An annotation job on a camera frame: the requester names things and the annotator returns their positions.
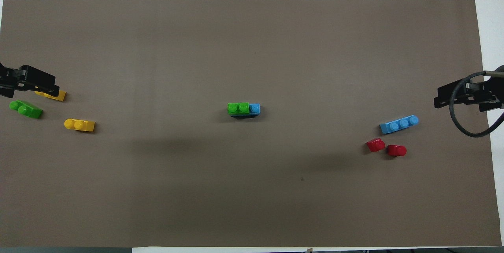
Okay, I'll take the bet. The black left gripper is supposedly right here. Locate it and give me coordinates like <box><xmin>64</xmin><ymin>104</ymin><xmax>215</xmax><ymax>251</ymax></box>
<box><xmin>0</xmin><ymin>63</ymin><xmax>61</xmax><ymax>99</ymax></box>

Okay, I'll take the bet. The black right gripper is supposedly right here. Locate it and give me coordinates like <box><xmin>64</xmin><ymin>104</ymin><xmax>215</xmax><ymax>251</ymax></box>
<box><xmin>434</xmin><ymin>76</ymin><xmax>503</xmax><ymax>113</ymax></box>

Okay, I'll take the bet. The green two-stud toy brick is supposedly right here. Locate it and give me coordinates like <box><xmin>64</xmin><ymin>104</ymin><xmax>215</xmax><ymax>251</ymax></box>
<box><xmin>227</xmin><ymin>102</ymin><xmax>250</xmax><ymax>116</ymax></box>
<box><xmin>9</xmin><ymin>100</ymin><xmax>43</xmax><ymax>119</ymax></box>

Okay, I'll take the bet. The blue three-stud toy brick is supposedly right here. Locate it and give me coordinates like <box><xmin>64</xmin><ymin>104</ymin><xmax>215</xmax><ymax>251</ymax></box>
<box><xmin>228</xmin><ymin>103</ymin><xmax>261</xmax><ymax>117</ymax></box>
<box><xmin>379</xmin><ymin>115</ymin><xmax>419</xmax><ymax>135</ymax></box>

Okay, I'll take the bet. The yellow two-stud toy brick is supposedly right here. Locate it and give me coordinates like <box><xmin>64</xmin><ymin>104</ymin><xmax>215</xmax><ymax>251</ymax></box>
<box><xmin>64</xmin><ymin>118</ymin><xmax>95</xmax><ymax>132</ymax></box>
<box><xmin>35</xmin><ymin>89</ymin><xmax>67</xmax><ymax>102</ymax></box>

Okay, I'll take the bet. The brown table mat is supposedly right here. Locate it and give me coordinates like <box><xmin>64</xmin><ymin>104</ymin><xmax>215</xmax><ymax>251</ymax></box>
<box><xmin>0</xmin><ymin>0</ymin><xmax>497</xmax><ymax>248</ymax></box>

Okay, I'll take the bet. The black right arm gripper cable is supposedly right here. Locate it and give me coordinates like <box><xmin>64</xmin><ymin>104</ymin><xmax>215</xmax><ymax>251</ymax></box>
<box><xmin>449</xmin><ymin>70</ymin><xmax>504</xmax><ymax>138</ymax></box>

